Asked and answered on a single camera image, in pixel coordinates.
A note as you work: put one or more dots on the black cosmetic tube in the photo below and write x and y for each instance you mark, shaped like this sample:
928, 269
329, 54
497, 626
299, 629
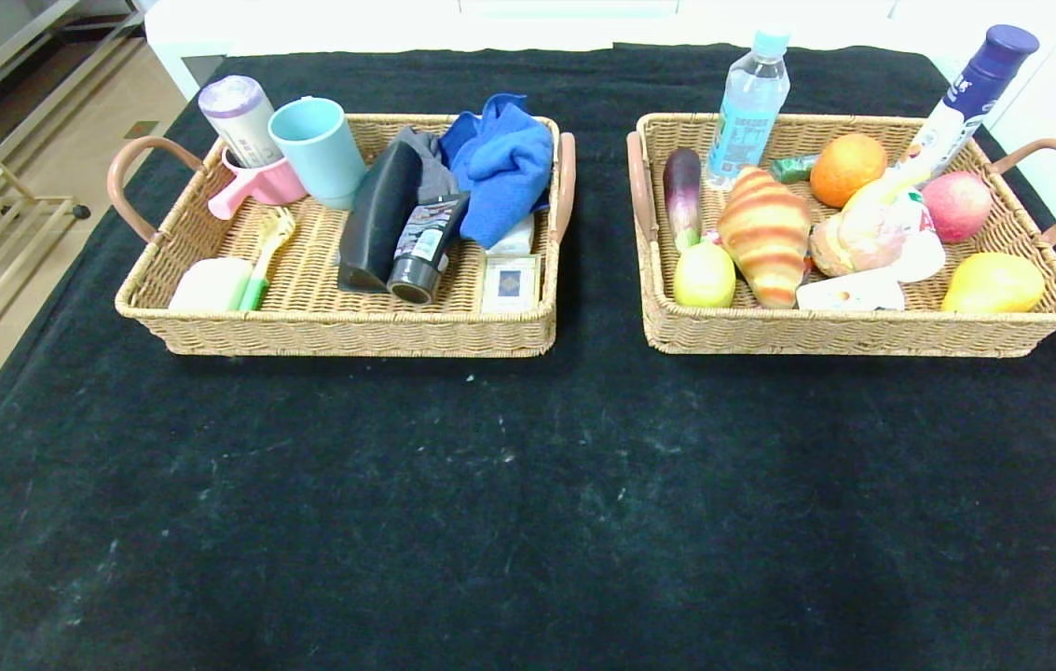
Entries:
427, 244

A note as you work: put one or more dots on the yellow lemon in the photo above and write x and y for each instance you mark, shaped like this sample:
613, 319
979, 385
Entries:
705, 275

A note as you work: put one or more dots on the black leather glasses case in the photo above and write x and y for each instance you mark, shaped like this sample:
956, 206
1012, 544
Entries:
380, 216

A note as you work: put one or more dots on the striped golden croissant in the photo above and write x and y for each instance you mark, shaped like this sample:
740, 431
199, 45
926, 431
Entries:
765, 238

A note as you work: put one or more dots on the round cream puff bread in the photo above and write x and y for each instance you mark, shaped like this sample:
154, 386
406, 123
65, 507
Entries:
849, 247

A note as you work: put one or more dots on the card box blue diamond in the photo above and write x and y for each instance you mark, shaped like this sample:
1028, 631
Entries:
509, 284

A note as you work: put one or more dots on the plain white small box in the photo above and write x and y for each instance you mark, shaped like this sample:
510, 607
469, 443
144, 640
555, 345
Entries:
514, 240

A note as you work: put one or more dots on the blue cloth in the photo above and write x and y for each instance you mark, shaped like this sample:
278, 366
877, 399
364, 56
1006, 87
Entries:
501, 168

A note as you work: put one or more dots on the black table cloth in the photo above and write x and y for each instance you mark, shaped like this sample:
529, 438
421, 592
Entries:
537, 513

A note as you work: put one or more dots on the grey cloth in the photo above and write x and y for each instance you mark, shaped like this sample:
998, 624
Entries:
436, 170

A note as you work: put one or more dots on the red white candy roll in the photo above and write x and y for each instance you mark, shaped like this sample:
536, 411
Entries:
711, 237

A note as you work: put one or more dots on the purple eggplant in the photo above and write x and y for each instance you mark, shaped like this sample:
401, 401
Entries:
682, 191

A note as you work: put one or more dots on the light blue plastic cup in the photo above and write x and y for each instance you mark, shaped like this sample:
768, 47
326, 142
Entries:
322, 158

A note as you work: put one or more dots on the small green candy pack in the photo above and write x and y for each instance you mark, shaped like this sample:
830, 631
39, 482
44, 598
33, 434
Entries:
790, 170

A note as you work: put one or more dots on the clear water bottle blue label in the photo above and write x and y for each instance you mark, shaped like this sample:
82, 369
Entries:
747, 112

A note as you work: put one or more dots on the pale white soap bar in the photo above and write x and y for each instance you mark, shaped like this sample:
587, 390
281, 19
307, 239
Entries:
211, 284

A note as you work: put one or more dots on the white background table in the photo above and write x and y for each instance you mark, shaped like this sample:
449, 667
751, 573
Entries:
350, 28

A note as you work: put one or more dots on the orange fruit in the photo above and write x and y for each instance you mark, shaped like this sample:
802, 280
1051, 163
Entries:
848, 171

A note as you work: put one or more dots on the white tumbler lilac lid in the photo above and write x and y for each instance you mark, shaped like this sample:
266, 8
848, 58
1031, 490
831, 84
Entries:
239, 116

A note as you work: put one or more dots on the yellow banana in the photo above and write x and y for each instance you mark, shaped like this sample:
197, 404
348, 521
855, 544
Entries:
891, 188

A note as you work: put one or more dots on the white yogurt drink bottle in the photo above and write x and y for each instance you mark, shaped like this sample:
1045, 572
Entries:
928, 253

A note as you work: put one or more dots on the red apple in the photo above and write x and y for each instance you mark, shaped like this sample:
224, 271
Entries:
956, 207

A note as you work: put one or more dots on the yellow pear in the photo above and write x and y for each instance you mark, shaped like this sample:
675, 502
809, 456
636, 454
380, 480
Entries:
994, 284

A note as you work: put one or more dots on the white bottle purple cap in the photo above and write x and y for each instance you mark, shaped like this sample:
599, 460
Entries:
956, 110

